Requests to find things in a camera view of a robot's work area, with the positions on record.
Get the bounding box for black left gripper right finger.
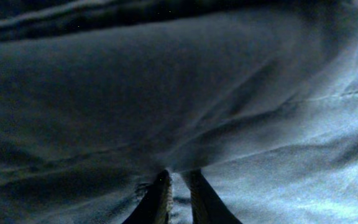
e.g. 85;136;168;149
181;170;242;224

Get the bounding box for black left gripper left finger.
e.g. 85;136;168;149
122;170;173;224

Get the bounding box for dark navy shorts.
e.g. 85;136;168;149
0;1;358;223

